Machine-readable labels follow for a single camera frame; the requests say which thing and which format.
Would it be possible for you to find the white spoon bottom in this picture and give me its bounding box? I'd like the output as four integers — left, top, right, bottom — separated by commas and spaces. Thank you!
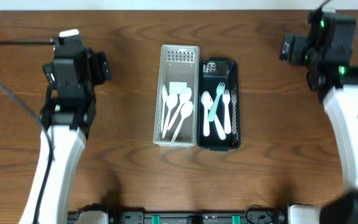
161, 84, 168, 131

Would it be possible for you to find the mint green plastic fork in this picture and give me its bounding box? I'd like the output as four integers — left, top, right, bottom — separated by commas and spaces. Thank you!
208, 82, 226, 122

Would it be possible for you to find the white spoon top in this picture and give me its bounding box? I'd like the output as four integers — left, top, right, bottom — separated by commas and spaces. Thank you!
171, 101, 193, 142

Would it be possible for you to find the white short plastic spoon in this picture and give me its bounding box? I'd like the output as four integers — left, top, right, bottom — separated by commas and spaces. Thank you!
201, 91, 211, 137

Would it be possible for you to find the white plastic fork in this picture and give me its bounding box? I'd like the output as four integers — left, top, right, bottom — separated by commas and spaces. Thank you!
207, 93, 226, 140

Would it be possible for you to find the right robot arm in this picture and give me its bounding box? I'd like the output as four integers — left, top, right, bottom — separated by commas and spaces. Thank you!
280, 34, 358, 223

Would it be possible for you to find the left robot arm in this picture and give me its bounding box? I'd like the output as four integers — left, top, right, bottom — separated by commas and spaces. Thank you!
20, 49, 111, 223

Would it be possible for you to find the dark green plastic basket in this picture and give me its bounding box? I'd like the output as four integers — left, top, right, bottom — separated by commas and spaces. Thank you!
197, 58, 241, 151

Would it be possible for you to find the clear plastic basket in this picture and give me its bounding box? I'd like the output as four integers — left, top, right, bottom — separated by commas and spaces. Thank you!
154, 45, 200, 147

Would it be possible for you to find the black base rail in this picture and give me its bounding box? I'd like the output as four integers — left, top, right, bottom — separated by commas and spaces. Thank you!
67, 203, 288, 224

